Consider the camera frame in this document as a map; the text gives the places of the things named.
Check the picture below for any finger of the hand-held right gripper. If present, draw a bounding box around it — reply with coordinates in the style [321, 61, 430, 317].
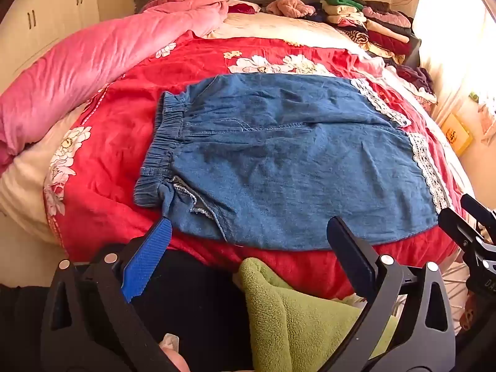
[438, 207, 491, 258]
[460, 194, 496, 227]

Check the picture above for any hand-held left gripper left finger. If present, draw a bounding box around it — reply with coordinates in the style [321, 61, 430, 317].
[41, 217, 183, 372]

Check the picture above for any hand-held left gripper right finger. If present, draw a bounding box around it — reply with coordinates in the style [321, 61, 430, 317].
[326, 216, 456, 372]

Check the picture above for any blue denim pants lace trim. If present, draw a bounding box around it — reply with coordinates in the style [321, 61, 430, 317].
[134, 73, 452, 252]

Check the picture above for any person's left hand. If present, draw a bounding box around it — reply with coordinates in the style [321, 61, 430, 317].
[160, 332, 191, 372]

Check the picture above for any yellow box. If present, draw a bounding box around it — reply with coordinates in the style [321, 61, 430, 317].
[440, 113, 474, 158]

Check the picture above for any green fleece jacket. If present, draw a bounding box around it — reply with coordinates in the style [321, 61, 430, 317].
[232, 258, 400, 372]

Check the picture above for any floral fabric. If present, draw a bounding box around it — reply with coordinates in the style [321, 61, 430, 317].
[468, 92, 496, 144]

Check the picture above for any red floral bedspread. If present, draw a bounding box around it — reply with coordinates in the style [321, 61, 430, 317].
[0, 11, 479, 303]

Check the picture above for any dark purple garment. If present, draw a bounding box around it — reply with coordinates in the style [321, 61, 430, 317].
[394, 64, 438, 102]

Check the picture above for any pink duvet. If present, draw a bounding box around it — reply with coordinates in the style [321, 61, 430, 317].
[0, 0, 232, 167]

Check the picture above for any pile of folded clothes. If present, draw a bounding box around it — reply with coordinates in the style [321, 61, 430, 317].
[318, 0, 423, 66]

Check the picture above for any pink fluffy garment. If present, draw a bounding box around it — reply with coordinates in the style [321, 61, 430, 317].
[265, 0, 317, 18]

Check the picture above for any dark red garment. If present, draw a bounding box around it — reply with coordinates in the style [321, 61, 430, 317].
[228, 2, 258, 15]

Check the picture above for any white wardrobe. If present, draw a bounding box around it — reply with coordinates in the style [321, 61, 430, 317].
[0, 0, 137, 97]

